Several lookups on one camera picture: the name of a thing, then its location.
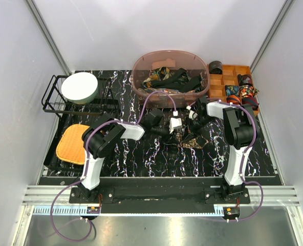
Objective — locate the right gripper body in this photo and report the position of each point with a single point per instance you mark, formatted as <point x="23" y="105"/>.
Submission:
<point x="195" y="125"/>

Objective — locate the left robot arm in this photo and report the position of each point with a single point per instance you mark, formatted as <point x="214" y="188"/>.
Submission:
<point x="100" y="138"/>

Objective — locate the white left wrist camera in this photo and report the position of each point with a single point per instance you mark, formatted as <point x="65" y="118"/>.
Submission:
<point x="175" y="122"/>

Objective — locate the blue patterned rolled tie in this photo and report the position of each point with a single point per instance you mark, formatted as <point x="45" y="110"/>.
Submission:
<point x="232" y="90"/>

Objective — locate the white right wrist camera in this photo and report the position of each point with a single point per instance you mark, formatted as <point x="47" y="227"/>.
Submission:
<point x="191" y="113"/>

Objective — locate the orange striped rolled tie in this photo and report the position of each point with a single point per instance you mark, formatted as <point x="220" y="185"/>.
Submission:
<point x="233" y="99"/>

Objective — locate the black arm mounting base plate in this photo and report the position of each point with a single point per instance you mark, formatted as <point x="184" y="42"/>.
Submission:
<point x="197" y="189"/>

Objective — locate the black tie in tub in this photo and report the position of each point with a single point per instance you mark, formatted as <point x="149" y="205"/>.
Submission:
<point x="194" y="83"/>

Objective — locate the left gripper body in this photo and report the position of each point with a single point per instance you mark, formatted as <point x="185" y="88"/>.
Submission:
<point x="160" y="130"/>

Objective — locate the dark grey rolled tie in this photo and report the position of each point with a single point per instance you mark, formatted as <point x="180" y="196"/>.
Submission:
<point x="215" y="67"/>

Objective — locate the brown floral patterned tie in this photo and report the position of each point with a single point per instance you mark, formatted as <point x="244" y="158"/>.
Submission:
<point x="190" y="141"/>

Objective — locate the white round container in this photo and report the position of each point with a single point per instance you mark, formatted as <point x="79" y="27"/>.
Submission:
<point x="80" y="88"/>

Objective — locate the orange wooden divided tray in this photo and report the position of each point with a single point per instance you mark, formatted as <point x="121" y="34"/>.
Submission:
<point x="229" y="77"/>

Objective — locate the maroon striped rolled tie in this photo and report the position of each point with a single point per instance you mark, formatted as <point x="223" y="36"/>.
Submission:
<point x="252" y="101"/>

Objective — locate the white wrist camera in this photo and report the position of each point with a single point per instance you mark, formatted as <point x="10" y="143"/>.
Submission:
<point x="191" y="113"/>
<point x="175" y="122"/>

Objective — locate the dark maroon rolled tie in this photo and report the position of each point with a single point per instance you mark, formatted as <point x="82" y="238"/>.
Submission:
<point x="244" y="79"/>

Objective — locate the brown translucent plastic tub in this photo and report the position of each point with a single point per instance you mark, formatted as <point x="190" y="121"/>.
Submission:
<point x="173" y="59"/>

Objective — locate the colourful patterned tie in tub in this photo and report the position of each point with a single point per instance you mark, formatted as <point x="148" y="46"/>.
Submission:
<point x="165" y="79"/>

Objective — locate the orange woven bamboo tray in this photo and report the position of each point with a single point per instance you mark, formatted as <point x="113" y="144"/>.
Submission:
<point x="70" y="147"/>

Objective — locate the red floral rolled tie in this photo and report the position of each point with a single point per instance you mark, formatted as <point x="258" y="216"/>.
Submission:
<point x="248" y="91"/>

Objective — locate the black wire dish rack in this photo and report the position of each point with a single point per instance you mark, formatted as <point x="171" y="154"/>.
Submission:
<point x="86" y="110"/>

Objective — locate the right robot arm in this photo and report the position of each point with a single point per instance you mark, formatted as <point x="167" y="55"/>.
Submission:
<point x="240" y="130"/>

